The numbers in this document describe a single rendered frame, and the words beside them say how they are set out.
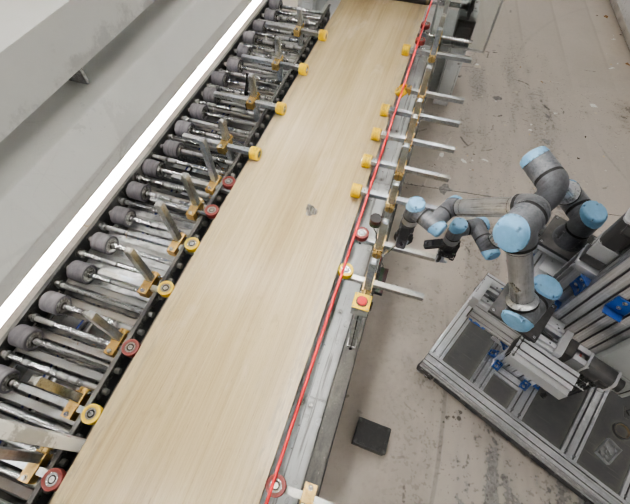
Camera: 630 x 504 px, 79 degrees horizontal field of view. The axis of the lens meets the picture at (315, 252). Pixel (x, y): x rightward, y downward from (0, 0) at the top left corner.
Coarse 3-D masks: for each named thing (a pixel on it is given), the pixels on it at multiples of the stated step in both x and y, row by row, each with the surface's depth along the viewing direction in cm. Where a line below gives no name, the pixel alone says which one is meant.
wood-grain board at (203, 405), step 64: (320, 64) 294; (384, 64) 294; (320, 128) 256; (384, 128) 255; (256, 192) 226; (320, 192) 226; (256, 256) 203; (320, 256) 203; (192, 320) 184; (256, 320) 184; (320, 320) 184; (128, 384) 168; (192, 384) 168; (256, 384) 168; (128, 448) 155; (192, 448) 155; (256, 448) 155
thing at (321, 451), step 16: (416, 96) 306; (416, 128) 285; (400, 192) 252; (384, 208) 245; (352, 320) 205; (352, 352) 196; (352, 368) 191; (336, 384) 187; (336, 400) 183; (336, 416) 180; (320, 432) 176; (320, 448) 172; (320, 464) 169; (304, 480) 166; (320, 480) 166
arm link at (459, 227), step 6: (456, 222) 179; (462, 222) 179; (450, 228) 182; (456, 228) 179; (462, 228) 178; (468, 228) 181; (450, 234) 184; (456, 234) 181; (462, 234) 182; (450, 240) 186; (456, 240) 185
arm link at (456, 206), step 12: (444, 204) 166; (456, 204) 161; (468, 204) 156; (480, 204) 151; (492, 204) 146; (504, 204) 142; (540, 204) 128; (456, 216) 166; (468, 216) 160; (480, 216) 155; (492, 216) 150
